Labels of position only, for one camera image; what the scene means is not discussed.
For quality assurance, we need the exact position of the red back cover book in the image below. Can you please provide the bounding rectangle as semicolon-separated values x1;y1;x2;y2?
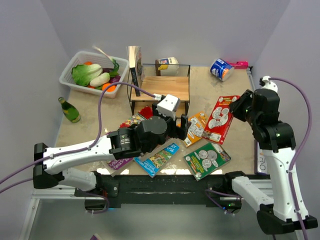
202;95;240;145

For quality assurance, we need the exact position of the black floral cover book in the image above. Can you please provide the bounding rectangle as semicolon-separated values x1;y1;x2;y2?
127;45;144;87

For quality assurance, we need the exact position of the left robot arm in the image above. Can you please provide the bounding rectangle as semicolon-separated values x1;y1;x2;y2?
32;102;191;196

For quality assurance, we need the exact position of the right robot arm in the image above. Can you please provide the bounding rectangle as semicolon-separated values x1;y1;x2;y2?
222;88;318;235

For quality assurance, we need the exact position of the red treehouse book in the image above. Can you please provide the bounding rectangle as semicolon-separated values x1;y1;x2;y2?
119;106;153;128

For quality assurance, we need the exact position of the orange back cover book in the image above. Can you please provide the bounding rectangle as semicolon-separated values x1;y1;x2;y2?
177;111;208;148

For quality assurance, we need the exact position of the blue 26-storey treehouse book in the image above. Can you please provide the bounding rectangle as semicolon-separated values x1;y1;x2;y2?
134;143;180;178

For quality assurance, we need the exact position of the green back cover book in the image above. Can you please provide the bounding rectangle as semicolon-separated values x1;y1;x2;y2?
183;142;232;181

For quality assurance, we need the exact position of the pink box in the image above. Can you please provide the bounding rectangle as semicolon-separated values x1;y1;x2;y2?
229;61;249;70

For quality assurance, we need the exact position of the purple 117-storey treehouse book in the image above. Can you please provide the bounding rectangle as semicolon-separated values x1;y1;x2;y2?
101;158;134;177

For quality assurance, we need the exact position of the orange toy carrot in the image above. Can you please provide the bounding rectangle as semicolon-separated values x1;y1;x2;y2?
101;82;116;92

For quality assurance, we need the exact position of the purple toy eggplant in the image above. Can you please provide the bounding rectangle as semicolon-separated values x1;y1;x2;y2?
108;75;121;84

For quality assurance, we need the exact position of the white toy radish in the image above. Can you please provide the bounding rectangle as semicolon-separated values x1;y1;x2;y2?
89;72;111;88

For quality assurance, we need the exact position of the toy cabbage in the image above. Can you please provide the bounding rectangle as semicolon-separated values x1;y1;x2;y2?
71;64;103;87

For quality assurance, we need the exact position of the green glass bottle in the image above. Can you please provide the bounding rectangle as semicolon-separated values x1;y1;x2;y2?
58;97;81;123

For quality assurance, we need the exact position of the white plastic basket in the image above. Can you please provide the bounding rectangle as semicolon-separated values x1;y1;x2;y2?
59;51;129;95

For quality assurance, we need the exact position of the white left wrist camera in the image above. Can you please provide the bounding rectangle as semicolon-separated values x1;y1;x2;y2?
157;94;180;120

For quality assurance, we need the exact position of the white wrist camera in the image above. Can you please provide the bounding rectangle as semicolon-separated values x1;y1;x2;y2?
157;94;180;120
259;75;278;93

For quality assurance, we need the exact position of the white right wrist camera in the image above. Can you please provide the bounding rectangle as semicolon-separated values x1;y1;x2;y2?
259;75;278;93

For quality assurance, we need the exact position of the wood and wire shelf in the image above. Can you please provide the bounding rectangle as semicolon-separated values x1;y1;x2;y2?
127;63;191;114

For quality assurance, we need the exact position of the black front frame bar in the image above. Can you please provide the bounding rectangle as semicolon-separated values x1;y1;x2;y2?
74;172;253;210

